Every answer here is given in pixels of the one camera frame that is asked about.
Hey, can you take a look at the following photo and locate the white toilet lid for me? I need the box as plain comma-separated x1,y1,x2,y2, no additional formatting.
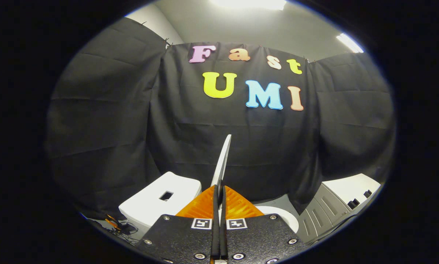
210,134,232,193

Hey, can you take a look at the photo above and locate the grey cabinet with white top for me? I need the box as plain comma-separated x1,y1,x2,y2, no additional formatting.
297,173,382,245

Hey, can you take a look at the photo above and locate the rectangular ceiling light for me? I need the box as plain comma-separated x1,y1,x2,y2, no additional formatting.
336,33,365,54

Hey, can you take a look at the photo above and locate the white toilet tank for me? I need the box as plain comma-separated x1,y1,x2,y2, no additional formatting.
118,171,202,239

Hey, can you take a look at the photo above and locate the black backdrop cloth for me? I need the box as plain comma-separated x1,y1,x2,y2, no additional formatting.
45,16,396,221

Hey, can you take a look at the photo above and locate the white toilet bowl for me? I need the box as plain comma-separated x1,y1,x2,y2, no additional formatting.
255,205,300,234

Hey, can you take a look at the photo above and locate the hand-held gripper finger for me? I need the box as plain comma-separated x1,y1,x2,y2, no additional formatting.
222,184,305,264
134,184,220,264

